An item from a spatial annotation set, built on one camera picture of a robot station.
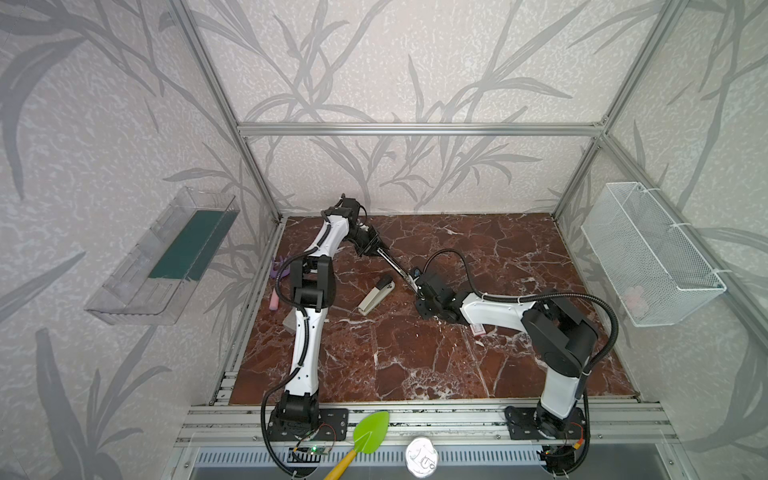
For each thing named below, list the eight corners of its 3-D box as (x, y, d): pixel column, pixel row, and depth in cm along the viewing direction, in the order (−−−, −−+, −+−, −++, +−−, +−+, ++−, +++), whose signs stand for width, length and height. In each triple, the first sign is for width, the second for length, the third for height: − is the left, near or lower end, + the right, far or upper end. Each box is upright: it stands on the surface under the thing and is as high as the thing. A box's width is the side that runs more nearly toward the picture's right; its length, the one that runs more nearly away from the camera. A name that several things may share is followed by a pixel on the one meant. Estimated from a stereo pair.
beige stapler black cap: (358, 312, 95) (356, 305, 92) (386, 280, 103) (385, 272, 99) (368, 319, 94) (366, 312, 90) (395, 286, 102) (395, 278, 98)
